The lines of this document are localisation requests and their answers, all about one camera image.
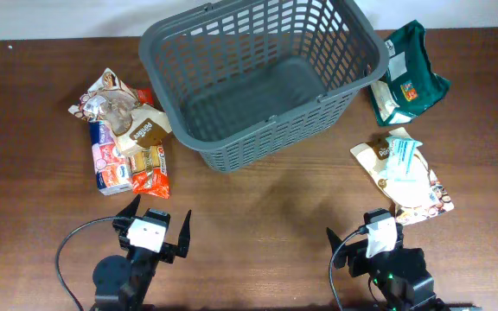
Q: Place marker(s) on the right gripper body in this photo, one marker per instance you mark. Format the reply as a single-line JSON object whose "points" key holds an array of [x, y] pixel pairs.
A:
{"points": [[354, 252]]}

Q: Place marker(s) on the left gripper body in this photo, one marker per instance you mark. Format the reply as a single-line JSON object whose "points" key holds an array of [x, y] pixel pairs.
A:
{"points": [[169, 251]]}

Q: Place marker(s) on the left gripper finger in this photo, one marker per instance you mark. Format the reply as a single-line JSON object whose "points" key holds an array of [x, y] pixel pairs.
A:
{"points": [[184, 237], [131, 210]]}

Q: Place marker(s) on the beige pantree pouch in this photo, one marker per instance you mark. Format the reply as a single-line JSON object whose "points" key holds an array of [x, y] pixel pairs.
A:
{"points": [[415, 201], [133, 120]]}

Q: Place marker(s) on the light blue tissue pack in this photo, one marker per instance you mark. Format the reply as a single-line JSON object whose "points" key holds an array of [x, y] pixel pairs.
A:
{"points": [[399, 162]]}

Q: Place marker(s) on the dark green snack bag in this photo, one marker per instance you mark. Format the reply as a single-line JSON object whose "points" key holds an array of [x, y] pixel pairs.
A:
{"points": [[409, 87]]}

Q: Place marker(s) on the grey plastic slotted basket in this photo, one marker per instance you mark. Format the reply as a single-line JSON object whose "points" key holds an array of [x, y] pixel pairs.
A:
{"points": [[240, 80]]}

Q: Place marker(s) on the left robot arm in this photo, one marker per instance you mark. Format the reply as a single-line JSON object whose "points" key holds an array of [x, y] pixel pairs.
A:
{"points": [[122, 282]]}

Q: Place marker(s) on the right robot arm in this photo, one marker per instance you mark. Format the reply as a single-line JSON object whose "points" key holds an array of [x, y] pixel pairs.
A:
{"points": [[400, 275]]}

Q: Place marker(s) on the blue Kleenex tissue pack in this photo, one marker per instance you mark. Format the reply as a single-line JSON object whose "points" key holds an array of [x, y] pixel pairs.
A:
{"points": [[112, 170]]}

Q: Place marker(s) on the orange spaghetti packet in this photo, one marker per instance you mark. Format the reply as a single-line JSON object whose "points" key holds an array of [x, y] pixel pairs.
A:
{"points": [[149, 173]]}

